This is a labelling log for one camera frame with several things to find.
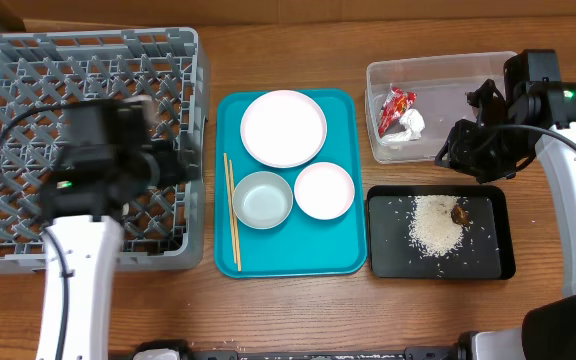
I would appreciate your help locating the grey dish rack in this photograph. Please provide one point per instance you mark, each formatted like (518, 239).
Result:
(39, 71)

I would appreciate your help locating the pile of rice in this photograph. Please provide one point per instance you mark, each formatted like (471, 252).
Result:
(432, 230)

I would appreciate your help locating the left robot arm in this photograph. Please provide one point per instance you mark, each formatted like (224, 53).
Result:
(82, 207)

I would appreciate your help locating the black tray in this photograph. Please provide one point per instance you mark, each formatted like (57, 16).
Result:
(486, 252)

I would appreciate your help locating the large white plate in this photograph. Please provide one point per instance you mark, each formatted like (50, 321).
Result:
(283, 129)

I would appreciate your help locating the grey bowl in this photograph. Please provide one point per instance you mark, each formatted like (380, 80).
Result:
(262, 200)

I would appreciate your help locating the white napkin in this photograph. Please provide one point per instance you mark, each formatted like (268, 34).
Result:
(413, 124)

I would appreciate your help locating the clear plastic bin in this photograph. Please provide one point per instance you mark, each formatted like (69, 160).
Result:
(441, 84)

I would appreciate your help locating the brown food scrap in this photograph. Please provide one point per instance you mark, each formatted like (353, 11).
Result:
(460, 215)

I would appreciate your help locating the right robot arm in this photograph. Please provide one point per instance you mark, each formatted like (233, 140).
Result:
(530, 120)

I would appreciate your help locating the wooden chopstick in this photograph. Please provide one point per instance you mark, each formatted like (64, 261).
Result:
(236, 238)
(225, 159)

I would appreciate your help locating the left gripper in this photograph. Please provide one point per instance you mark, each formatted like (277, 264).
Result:
(173, 173)

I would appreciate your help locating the red snack wrapper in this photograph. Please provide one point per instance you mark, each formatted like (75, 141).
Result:
(397, 102)

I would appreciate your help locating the teal serving tray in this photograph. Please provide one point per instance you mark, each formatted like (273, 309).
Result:
(301, 245)

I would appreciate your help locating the small white plate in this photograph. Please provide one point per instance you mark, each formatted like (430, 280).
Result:
(324, 191)

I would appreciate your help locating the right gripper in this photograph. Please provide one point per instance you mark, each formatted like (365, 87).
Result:
(468, 146)

